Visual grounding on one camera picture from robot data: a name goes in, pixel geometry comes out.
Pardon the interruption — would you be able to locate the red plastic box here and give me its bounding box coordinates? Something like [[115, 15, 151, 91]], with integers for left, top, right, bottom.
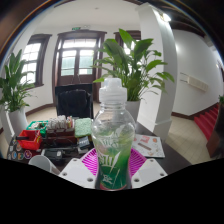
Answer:
[[15, 129, 44, 151]]

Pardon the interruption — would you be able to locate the dark framed window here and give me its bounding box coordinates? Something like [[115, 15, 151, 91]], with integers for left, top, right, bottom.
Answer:
[[113, 29, 143, 56], [19, 33, 53, 88]]

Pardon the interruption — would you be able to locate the pillar lamp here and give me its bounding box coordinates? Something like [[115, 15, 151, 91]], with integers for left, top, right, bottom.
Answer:
[[161, 12, 173, 24]]

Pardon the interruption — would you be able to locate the black chair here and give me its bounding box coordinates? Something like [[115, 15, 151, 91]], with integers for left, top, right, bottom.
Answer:
[[54, 83, 94, 119]]

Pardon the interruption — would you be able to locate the dark wooden box with jars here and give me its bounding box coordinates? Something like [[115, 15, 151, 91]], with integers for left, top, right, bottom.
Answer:
[[44, 114, 76, 144]]

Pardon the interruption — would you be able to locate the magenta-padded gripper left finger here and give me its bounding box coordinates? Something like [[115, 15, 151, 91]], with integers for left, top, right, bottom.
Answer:
[[59, 148, 100, 190]]

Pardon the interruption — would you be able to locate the printed white booklet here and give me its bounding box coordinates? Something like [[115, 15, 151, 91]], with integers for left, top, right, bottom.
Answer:
[[131, 133, 167, 159]]

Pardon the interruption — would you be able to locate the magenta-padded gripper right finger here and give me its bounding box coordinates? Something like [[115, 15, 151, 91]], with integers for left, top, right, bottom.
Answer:
[[127, 148, 169, 190]]

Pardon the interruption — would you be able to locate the green cloth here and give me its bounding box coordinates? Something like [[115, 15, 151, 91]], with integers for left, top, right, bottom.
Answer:
[[73, 117, 94, 139]]

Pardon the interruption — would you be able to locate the white wall radiator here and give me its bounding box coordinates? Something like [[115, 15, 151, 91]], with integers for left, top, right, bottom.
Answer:
[[179, 71, 210, 93]]

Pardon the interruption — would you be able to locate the white grey-banded mug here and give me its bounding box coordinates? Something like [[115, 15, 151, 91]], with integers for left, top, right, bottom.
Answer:
[[28, 154, 62, 176]]

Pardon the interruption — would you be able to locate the dark wooden double door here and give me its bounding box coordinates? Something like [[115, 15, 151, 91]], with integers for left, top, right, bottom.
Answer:
[[51, 29, 108, 104]]

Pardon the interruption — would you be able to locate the clear green-labelled drink bottle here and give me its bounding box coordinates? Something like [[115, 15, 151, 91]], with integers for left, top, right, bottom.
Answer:
[[90, 77, 137, 192]]

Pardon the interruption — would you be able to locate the green box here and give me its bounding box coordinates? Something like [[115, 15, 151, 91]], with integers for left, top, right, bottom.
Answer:
[[26, 120, 49, 134]]

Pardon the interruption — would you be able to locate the flat round red coaster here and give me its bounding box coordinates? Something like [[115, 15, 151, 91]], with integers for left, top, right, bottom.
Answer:
[[99, 184, 129, 192]]

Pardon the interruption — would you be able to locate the white pillar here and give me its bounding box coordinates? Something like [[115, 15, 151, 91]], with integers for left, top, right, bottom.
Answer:
[[134, 2, 179, 143]]

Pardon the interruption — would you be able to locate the leafy plant in white pot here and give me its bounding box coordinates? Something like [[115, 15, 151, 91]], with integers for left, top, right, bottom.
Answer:
[[0, 49, 36, 138], [92, 28, 175, 123]]

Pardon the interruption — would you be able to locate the red carpeted staircase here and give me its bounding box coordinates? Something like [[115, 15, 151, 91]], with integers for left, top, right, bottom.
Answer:
[[193, 103, 223, 141]]

